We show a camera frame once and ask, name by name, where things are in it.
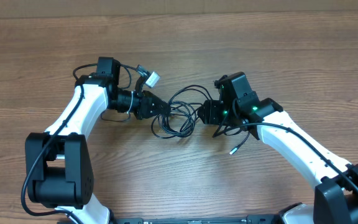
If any black USB cable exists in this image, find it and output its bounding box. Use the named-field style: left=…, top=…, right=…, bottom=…
left=150, top=101, right=204, bottom=139

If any black barrel plug cable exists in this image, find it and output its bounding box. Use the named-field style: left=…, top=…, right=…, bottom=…
left=166, top=84, right=251, bottom=156

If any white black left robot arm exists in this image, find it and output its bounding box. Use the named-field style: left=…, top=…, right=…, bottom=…
left=21, top=57, right=170, bottom=223

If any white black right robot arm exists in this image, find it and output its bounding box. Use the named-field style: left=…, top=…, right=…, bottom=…
left=198, top=72, right=358, bottom=224

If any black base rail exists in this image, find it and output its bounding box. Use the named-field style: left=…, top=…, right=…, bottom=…
left=109, top=214, right=285, bottom=224

